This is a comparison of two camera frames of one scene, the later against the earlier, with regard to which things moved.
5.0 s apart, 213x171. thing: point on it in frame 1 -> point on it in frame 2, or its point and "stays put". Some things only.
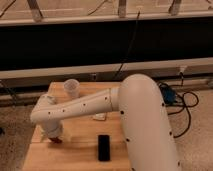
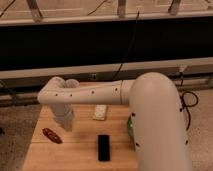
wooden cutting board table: x=78 y=149 stays put
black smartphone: x=104 y=149 stays put
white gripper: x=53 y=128 -> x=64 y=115
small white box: x=100 y=116 stays put
